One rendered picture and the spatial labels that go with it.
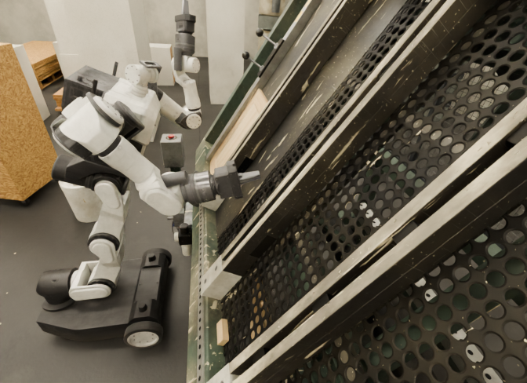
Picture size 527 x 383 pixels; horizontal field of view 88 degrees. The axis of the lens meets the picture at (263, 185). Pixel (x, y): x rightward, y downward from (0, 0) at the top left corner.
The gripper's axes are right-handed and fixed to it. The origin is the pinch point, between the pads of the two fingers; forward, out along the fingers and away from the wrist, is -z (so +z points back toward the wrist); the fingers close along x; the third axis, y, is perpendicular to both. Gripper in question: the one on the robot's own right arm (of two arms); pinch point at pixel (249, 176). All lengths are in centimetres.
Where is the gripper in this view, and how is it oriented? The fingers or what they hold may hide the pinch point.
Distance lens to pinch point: 79.8
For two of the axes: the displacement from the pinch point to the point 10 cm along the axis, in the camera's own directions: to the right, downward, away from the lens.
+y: -1.8, -5.7, 8.0
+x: -1.4, -7.9, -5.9
